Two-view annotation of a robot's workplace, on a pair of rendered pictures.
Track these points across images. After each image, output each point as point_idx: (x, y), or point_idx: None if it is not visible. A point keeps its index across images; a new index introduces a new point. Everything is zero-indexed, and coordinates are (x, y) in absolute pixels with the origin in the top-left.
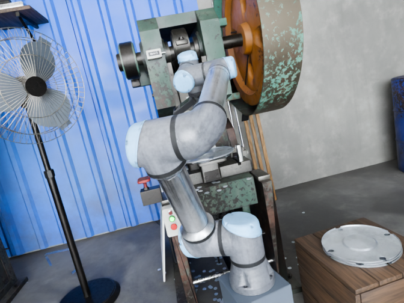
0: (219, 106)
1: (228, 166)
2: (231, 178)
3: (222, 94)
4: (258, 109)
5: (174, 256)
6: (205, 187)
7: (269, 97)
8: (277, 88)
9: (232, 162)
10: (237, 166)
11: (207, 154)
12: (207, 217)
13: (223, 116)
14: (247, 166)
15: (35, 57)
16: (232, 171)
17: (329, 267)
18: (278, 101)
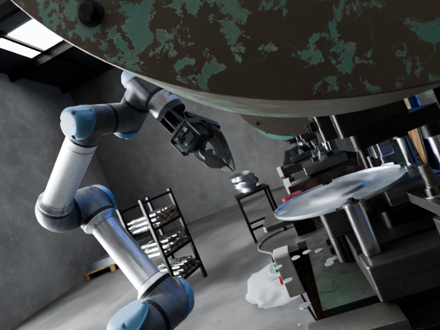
0: (36, 201)
1: (350, 245)
2: (336, 277)
3: (49, 183)
4: (286, 116)
5: (313, 318)
6: (313, 256)
7: (209, 104)
8: (166, 89)
9: (380, 239)
10: (359, 260)
11: (317, 196)
12: (137, 284)
13: (36, 212)
14: (369, 278)
15: None
16: (358, 262)
17: None
18: (248, 107)
